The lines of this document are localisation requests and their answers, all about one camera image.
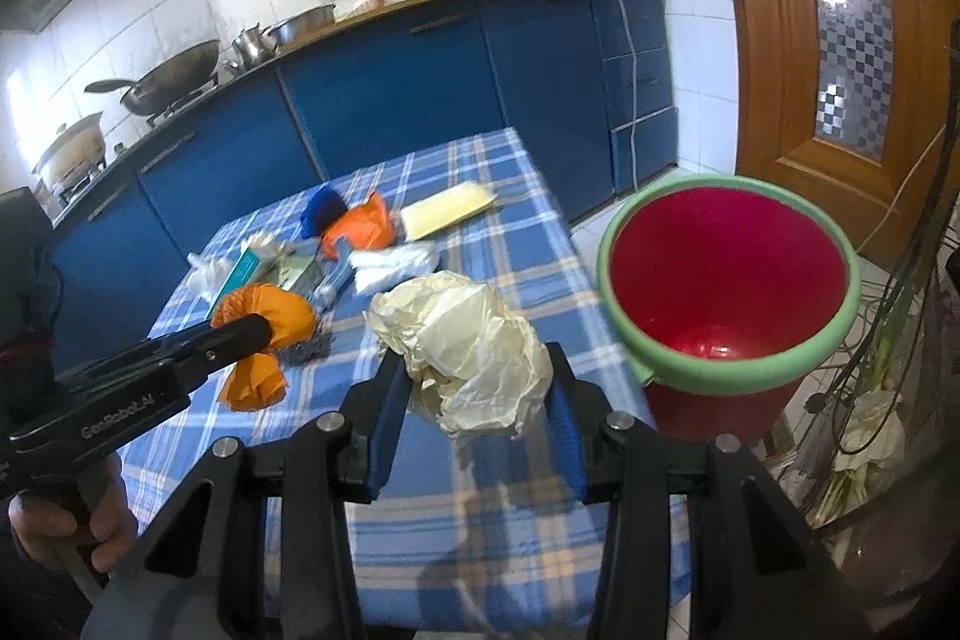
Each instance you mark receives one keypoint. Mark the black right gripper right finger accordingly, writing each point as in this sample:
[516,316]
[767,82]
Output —
[758,571]

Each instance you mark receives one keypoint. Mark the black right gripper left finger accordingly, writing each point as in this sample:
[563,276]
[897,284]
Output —
[254,542]

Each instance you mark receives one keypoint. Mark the orange paper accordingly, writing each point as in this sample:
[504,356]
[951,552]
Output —
[257,382]

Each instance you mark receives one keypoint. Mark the white teal medicine box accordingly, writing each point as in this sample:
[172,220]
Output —
[252,265]

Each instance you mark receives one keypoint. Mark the pale green small carton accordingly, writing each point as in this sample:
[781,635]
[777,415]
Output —
[298,273]

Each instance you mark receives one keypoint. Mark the blue small wrapper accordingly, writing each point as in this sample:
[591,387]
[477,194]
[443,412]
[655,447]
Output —
[332,276]

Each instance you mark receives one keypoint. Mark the cream paper ball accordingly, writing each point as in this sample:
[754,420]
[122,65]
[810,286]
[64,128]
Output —
[477,367]

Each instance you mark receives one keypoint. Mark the white tissue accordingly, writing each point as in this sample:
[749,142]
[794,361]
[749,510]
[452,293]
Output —
[377,271]

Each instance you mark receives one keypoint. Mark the yellow sponge cloth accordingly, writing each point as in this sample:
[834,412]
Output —
[444,209]

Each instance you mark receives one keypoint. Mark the blue kitchen cabinets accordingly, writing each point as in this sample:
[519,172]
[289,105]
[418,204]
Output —
[585,83]

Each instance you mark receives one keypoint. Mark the person's left hand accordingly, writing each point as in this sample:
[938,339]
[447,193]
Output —
[40,524]

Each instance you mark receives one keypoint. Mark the white plastic bag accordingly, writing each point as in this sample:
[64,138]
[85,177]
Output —
[874,434]

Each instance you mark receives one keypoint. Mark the blue plaid tablecloth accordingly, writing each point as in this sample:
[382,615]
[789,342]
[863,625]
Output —
[476,528]

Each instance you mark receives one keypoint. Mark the white pot on stove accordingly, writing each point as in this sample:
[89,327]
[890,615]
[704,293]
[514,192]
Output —
[74,152]

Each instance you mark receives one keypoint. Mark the red bin with green rim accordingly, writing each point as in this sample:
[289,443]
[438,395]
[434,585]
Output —
[726,293]

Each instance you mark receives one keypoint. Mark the blue crumpled cloth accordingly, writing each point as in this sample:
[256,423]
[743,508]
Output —
[323,209]

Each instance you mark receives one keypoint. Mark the orange folded plastic bag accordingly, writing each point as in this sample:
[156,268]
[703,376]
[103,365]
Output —
[367,226]

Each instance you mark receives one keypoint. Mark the black wok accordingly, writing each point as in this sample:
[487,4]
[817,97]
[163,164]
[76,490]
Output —
[163,86]

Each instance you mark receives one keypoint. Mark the steel kettle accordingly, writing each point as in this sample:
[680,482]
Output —
[251,48]

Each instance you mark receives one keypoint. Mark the steel bowl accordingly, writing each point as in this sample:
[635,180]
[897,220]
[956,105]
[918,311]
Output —
[293,29]

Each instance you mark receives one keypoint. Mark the wooden door with glass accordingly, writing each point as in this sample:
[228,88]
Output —
[841,101]

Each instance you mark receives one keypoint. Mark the black wire rack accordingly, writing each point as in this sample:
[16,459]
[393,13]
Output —
[882,356]

